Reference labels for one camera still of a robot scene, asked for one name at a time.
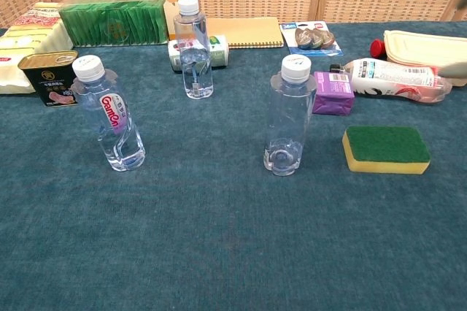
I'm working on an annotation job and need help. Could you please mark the right robot hand grey fingertips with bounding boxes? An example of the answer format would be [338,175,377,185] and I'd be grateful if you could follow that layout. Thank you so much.
[439,57,467,80]

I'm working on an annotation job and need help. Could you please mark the clear water bottle white cap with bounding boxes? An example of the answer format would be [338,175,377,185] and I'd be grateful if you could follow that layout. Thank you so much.
[263,54,317,177]
[173,0,215,100]

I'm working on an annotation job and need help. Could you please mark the clear bottle with pink label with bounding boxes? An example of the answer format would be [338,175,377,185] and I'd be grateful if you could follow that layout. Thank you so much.
[70,54,147,172]

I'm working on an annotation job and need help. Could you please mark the beige lidded food container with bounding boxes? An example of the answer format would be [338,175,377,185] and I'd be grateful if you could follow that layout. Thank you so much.
[382,29,467,88]

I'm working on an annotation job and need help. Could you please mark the plastic bottle red white label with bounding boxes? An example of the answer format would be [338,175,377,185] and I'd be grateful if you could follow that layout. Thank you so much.
[330,57,453,106]

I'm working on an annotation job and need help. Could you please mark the small red object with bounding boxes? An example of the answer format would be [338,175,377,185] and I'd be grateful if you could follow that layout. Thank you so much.
[370,39,388,58]

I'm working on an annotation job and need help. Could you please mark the green and yellow sponge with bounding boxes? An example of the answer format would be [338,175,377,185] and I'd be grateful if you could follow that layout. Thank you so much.
[341,126,431,175]

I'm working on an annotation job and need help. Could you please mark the small purple box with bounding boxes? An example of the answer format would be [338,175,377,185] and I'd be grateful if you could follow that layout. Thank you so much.
[312,71,355,117]

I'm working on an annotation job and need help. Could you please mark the blue correction tape pack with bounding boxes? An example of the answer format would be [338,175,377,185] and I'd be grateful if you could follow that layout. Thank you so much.
[279,21,344,57]

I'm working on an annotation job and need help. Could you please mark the orange spiral notebook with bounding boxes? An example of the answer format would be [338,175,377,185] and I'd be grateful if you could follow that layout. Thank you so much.
[204,17,285,50]

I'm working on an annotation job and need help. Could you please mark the white green tissue pack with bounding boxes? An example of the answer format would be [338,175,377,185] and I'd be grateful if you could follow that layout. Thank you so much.
[167,34,230,73]

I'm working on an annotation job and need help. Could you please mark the blue table cloth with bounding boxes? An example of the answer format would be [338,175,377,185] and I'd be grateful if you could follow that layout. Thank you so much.
[0,20,467,311]

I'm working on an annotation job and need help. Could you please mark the green packet stack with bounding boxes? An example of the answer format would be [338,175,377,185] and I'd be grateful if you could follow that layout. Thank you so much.
[58,0,169,47]

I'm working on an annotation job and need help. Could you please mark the yellow sponge multipack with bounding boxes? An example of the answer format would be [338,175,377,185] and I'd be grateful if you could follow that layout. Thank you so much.
[0,1,74,95]

